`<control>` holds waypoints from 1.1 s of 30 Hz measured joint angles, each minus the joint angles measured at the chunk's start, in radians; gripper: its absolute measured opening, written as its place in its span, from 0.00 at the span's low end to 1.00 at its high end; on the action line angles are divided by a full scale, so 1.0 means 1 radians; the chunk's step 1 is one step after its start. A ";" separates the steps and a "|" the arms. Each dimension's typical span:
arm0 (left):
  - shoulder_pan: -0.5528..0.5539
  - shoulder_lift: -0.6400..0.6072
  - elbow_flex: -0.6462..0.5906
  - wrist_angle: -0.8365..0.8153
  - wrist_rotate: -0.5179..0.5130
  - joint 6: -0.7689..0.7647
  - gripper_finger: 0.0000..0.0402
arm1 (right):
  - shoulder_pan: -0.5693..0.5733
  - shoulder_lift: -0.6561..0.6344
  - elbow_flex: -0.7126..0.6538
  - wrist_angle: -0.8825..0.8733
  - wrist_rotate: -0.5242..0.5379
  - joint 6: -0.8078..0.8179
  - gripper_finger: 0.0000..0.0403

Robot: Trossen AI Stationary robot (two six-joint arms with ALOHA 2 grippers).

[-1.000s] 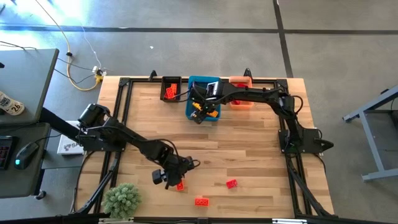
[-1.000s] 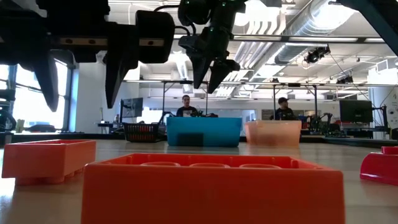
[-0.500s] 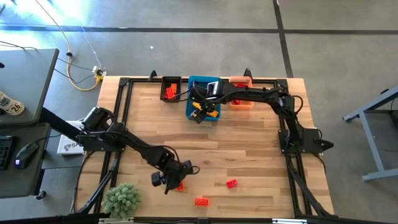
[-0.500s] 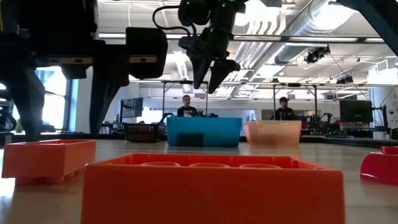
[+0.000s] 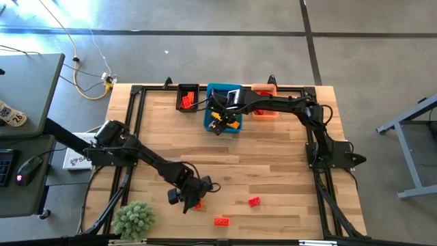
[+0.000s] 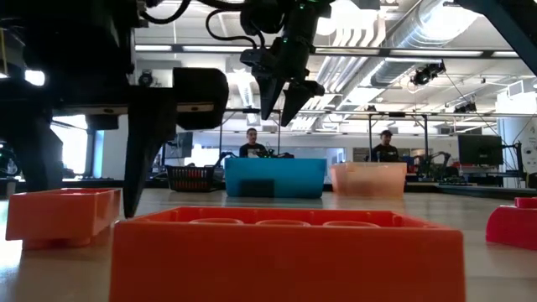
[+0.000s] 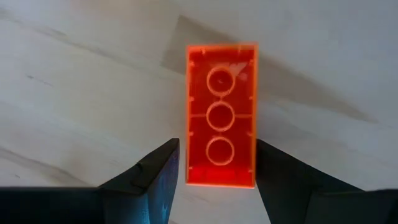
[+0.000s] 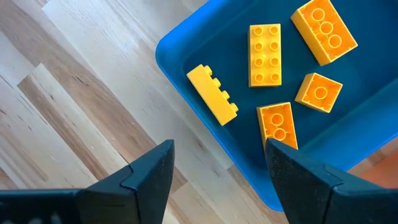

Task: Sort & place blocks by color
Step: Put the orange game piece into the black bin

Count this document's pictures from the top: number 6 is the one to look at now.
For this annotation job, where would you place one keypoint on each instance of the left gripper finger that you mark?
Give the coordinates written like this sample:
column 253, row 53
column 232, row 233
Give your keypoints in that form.
column 38, row 155
column 144, row 147

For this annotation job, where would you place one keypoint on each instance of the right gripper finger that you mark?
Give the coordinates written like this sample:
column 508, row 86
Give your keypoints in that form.
column 268, row 94
column 298, row 100

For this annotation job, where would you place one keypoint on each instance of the orange-red toy brick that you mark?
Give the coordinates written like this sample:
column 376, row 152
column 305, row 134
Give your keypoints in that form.
column 63, row 218
column 285, row 260

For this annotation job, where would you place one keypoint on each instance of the red toy brick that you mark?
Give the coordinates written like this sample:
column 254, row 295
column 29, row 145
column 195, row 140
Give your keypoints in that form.
column 514, row 228

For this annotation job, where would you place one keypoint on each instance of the black background robot arm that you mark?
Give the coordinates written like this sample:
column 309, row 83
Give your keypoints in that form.
column 436, row 159

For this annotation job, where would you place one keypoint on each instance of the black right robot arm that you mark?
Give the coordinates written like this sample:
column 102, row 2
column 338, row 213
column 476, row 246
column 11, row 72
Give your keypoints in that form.
column 516, row 33

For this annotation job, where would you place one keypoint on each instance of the large bright window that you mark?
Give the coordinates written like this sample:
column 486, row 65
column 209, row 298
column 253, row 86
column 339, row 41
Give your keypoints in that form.
column 77, row 142

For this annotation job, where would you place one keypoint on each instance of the black mesh basket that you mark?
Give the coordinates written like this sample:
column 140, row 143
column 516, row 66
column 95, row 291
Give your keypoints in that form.
column 189, row 179

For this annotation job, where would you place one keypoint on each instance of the person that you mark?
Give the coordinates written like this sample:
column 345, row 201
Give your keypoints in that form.
column 253, row 149
column 385, row 153

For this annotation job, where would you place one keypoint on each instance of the blue plastic bin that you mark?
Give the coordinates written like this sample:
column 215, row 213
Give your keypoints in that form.
column 293, row 176

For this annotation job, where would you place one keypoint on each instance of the long ceiling light strip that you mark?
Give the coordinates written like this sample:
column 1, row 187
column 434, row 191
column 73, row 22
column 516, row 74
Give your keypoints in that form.
column 189, row 48

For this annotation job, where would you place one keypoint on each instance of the orange translucent bin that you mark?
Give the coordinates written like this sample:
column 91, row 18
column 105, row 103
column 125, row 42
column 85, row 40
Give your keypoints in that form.
column 369, row 178

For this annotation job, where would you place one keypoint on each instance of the black computer monitor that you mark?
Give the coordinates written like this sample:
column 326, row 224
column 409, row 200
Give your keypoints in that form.
column 480, row 149

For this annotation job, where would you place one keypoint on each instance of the black background metal frame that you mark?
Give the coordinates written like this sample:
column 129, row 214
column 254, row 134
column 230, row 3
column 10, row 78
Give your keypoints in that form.
column 235, row 110
column 398, row 114

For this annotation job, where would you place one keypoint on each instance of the black aluminium table frame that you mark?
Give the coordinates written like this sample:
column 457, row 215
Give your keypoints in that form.
column 92, row 183

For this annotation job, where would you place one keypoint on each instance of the silver ventilation duct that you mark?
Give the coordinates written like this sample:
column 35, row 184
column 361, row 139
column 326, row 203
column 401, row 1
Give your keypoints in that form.
column 419, row 38

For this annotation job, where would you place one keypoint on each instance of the black overhead camera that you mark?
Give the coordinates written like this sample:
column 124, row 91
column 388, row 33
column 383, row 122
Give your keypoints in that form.
column 425, row 74

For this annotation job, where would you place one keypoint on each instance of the black ceiling camera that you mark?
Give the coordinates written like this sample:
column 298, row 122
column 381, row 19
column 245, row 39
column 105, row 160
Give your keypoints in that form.
column 465, row 107

